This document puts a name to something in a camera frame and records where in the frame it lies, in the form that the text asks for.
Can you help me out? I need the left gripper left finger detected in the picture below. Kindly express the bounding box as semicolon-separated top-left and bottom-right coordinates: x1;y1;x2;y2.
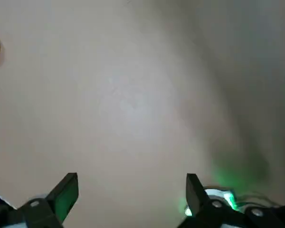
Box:
0;172;79;228

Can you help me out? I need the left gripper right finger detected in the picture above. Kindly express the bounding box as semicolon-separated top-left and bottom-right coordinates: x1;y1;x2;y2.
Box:
180;173;285;228

